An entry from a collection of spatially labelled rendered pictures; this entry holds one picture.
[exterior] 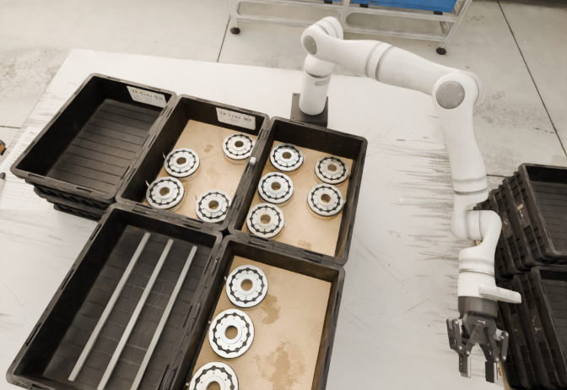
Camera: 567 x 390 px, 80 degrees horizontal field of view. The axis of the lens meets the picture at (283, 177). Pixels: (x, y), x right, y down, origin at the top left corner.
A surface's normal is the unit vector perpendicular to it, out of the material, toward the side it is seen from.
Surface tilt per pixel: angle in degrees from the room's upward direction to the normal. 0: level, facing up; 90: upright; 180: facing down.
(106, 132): 0
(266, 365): 0
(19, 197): 0
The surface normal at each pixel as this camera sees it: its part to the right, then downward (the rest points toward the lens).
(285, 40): 0.05, -0.53
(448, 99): -0.70, 0.29
